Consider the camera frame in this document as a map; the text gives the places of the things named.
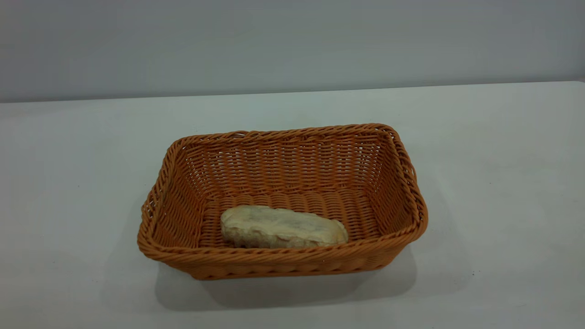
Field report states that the orange woven wicker basket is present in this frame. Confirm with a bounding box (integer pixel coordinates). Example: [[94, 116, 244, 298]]
[[137, 122, 429, 281]]

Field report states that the ridged long bread loaf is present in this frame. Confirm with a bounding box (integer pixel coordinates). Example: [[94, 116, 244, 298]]
[[220, 205, 349, 249]]

